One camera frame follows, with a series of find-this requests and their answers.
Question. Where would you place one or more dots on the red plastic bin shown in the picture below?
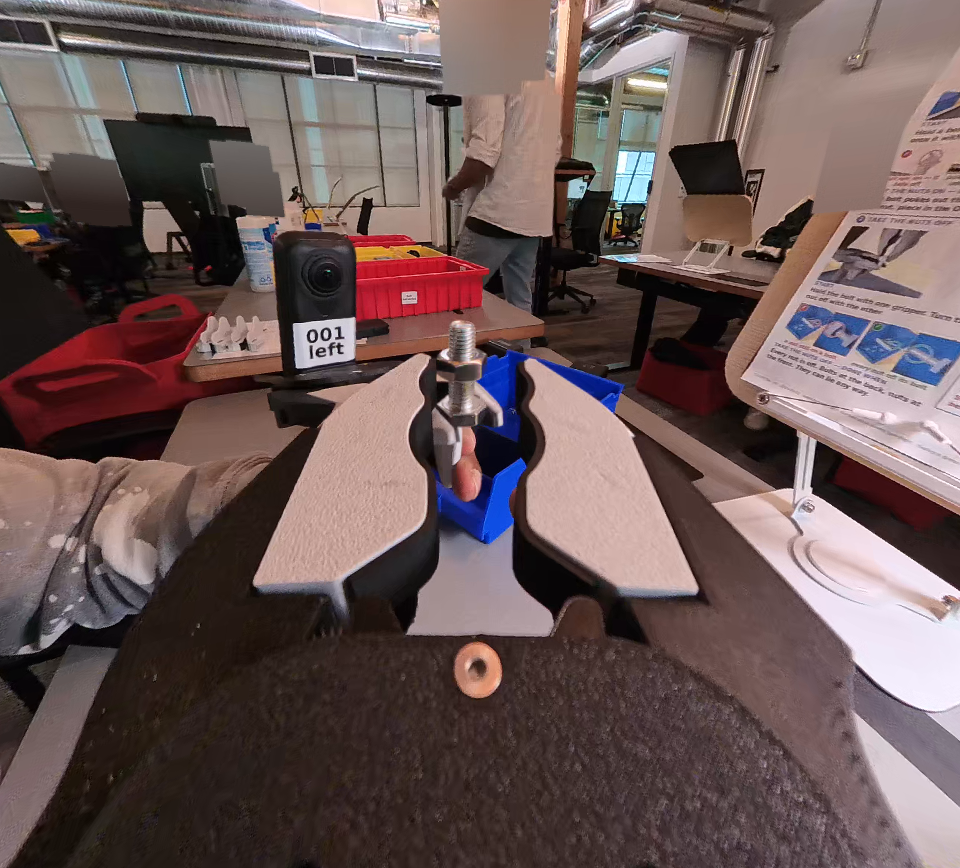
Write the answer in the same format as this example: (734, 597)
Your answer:
(420, 290)

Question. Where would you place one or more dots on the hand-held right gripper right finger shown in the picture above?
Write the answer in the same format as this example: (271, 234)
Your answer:
(600, 500)

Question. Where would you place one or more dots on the blue plastic bin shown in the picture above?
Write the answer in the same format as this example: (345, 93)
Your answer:
(480, 508)

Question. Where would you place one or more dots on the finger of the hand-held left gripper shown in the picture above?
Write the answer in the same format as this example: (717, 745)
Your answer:
(446, 444)

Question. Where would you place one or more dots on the small wooden board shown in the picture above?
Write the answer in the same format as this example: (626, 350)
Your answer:
(716, 219)

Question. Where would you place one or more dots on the flat yellow tray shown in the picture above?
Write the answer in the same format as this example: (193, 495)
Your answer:
(397, 253)

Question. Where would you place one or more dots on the flat black case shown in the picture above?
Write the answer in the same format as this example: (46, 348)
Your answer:
(373, 328)

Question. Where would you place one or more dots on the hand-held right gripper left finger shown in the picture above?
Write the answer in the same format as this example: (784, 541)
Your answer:
(352, 493)

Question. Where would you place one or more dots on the black panel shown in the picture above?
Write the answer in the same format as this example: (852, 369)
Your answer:
(705, 167)

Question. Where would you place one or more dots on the brown office desk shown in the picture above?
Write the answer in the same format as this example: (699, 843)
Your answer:
(712, 275)

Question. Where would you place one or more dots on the steel hex bolt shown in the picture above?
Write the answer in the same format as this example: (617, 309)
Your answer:
(461, 335)

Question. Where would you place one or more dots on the person's left hand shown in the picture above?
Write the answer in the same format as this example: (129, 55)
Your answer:
(469, 478)

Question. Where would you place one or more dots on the large dark panel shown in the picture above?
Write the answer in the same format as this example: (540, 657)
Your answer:
(30, 313)

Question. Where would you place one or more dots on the person's left forearm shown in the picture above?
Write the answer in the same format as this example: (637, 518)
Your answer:
(112, 530)

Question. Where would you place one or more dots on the small white stand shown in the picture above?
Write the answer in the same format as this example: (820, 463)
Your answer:
(701, 257)

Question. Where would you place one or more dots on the red plastic basket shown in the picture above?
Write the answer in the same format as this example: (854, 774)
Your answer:
(90, 373)

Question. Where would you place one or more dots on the black office chair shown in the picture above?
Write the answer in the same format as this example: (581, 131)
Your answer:
(589, 223)

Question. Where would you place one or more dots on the black monitor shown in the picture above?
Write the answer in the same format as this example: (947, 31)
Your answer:
(157, 155)

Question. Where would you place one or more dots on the steel hex nut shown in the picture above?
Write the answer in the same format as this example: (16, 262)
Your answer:
(461, 363)

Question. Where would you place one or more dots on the printed instruction sheet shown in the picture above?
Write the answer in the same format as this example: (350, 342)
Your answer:
(862, 328)

